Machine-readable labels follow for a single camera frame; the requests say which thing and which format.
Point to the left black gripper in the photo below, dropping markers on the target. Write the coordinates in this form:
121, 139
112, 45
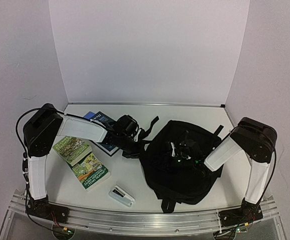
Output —
133, 155

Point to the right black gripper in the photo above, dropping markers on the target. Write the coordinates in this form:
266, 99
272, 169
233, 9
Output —
182, 149

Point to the black student backpack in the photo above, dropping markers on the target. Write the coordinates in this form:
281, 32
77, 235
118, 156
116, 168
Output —
183, 187

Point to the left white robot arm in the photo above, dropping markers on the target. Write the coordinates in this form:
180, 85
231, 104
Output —
39, 133

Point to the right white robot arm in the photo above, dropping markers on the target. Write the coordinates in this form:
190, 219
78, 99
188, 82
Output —
254, 138

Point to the dark blue hardcover book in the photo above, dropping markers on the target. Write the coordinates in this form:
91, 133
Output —
105, 145

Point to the blue notebook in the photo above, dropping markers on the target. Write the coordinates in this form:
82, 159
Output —
90, 115

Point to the lower green paperback book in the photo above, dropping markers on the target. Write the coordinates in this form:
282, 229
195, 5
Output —
90, 172

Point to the green paperback book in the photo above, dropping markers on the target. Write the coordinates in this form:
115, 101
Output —
72, 149
90, 172

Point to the white stapler box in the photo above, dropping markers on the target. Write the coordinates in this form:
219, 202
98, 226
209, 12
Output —
118, 194

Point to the upper green paperback book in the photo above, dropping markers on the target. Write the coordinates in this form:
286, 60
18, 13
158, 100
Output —
72, 149

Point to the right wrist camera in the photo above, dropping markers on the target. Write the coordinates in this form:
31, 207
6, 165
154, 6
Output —
187, 143

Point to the aluminium mounting rail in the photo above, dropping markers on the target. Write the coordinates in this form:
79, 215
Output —
136, 223

